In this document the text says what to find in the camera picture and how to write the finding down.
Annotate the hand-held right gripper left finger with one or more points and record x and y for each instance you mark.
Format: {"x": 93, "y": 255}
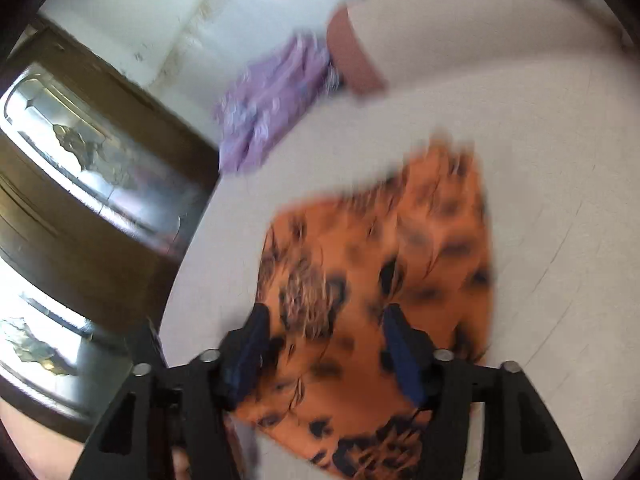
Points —
{"x": 250, "y": 355}

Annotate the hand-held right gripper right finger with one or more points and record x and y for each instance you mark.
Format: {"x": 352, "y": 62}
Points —
{"x": 402, "y": 355}

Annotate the orange black floral garment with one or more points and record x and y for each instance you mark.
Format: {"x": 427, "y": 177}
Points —
{"x": 350, "y": 270}

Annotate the wooden door with glass panels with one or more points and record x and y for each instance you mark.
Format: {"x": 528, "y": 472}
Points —
{"x": 90, "y": 200}

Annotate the purple floral cloth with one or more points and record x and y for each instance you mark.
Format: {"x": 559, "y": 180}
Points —
{"x": 270, "y": 105}

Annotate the pink bolster with red end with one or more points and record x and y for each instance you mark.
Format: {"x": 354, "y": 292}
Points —
{"x": 360, "y": 55}

